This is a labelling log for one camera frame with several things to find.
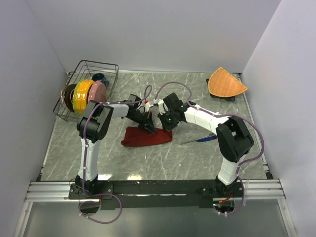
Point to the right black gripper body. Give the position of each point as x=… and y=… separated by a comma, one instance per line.
x=169, y=120

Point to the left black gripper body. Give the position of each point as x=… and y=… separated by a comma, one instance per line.
x=139, y=118

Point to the dark red cloth napkin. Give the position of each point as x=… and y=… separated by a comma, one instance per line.
x=135, y=137

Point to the blue handled knife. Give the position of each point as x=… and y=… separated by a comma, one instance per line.
x=209, y=138

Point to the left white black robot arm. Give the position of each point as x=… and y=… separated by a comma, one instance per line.
x=93, y=126

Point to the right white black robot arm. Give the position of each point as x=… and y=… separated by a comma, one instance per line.
x=233, y=136

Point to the pink dotted plate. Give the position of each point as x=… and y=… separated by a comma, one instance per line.
x=97, y=92

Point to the dark teal mug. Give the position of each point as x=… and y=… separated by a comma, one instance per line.
x=101, y=77

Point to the orange woven fan basket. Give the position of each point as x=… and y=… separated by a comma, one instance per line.
x=223, y=84

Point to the yellow green plate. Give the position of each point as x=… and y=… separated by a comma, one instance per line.
x=81, y=95

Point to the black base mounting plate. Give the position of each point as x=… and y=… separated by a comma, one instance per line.
x=156, y=193

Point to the dark brown plate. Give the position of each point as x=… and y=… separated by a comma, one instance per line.
x=66, y=97

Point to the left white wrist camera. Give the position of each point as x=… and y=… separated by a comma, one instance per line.
x=148, y=105

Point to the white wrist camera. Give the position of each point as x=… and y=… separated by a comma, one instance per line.
x=148, y=105
x=161, y=106

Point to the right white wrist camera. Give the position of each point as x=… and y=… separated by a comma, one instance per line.
x=161, y=106

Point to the black wire dish rack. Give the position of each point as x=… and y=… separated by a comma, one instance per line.
x=85, y=69

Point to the aluminium extrusion rail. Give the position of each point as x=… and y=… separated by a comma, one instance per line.
x=59, y=191

